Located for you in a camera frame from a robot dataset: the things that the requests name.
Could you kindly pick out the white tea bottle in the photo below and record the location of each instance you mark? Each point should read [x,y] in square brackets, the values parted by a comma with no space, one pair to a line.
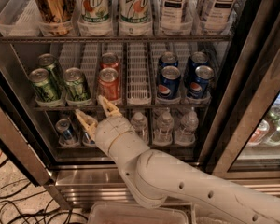
[214,15]
[174,15]

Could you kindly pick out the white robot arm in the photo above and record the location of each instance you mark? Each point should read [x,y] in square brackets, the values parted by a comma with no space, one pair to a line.
[152,175]

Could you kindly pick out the right water bottle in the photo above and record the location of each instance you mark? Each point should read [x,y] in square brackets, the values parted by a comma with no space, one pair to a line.
[185,133]

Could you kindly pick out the steel fridge door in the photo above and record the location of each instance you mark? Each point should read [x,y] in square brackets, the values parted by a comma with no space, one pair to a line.
[16,140]

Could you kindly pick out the small blue can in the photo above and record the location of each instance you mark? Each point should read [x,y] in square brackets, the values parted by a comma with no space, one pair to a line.
[86,140]
[66,130]

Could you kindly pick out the gold tall can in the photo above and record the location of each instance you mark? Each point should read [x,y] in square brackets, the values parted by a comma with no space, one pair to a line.
[56,14]

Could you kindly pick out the left water bottle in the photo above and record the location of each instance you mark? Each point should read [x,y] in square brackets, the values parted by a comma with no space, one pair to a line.
[140,124]

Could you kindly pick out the pepsi can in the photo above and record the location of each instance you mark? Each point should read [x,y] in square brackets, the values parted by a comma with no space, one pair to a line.
[168,84]
[168,58]
[195,59]
[200,81]

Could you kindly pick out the right 7up bottle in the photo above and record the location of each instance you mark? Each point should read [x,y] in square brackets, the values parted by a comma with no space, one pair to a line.
[133,11]

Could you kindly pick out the right small blue can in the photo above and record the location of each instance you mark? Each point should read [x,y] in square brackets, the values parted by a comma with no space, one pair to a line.
[86,140]

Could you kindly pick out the front left pepsi can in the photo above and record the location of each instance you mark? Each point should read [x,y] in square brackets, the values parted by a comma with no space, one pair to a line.
[168,84]

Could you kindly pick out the water bottle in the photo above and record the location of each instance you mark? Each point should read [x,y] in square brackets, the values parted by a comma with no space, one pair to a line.
[185,133]
[140,124]
[164,129]

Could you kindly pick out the back right pepsi can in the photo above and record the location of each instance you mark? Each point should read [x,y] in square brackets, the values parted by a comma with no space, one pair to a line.
[195,59]

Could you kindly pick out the left small blue can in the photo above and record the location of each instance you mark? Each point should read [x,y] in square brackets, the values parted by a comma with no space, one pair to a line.
[66,130]

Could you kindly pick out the right white tea bottle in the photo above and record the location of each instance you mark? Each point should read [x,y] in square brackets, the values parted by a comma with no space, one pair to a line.
[214,15]

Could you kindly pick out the clear empty top tray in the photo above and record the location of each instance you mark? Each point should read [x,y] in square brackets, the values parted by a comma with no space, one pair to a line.
[19,18]

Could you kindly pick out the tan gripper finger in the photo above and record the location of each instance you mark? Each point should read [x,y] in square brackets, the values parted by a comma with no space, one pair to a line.
[110,109]
[88,123]

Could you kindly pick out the orange can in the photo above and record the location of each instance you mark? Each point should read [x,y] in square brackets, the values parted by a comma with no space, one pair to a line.
[109,83]
[110,60]

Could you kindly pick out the middle water bottle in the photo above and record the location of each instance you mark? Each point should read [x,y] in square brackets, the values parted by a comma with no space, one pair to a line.
[164,129]

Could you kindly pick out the right clear plastic bin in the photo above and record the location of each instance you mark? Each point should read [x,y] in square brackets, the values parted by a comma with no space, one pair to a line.
[201,215]

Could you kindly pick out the left clear plastic bin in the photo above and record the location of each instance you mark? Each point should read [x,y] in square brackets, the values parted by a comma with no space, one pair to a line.
[122,213]

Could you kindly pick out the front orange can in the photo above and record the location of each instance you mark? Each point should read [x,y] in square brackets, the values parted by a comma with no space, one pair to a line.
[109,83]

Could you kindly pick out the empty white shelf tray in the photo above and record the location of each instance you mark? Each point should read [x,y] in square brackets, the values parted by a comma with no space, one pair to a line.
[138,78]

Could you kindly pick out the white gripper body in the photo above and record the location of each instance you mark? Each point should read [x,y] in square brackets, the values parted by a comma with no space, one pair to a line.
[110,131]

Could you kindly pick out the front right pepsi can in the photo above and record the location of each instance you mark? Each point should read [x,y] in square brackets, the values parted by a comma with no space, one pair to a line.
[200,81]

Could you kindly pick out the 7up bottle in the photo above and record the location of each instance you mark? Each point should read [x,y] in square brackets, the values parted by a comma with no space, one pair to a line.
[133,11]
[94,11]

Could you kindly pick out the green can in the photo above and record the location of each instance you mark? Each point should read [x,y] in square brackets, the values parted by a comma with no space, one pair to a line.
[45,87]
[76,85]
[49,62]

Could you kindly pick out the left 7up bottle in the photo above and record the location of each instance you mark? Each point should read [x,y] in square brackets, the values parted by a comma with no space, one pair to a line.
[94,11]

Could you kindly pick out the back left pepsi can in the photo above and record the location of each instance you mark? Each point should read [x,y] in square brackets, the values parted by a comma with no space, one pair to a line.
[168,58]

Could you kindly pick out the back orange can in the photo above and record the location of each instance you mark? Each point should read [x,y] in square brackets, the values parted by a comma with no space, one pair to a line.
[110,60]

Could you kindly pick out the left white tea bottle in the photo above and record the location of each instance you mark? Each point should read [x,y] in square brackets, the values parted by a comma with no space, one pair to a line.
[174,15]

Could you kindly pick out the stainless steel fridge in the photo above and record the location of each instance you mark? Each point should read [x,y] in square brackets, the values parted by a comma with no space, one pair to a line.
[246,62]

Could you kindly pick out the clear plastic bin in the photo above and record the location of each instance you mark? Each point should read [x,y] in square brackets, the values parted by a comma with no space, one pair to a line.
[201,215]
[122,213]

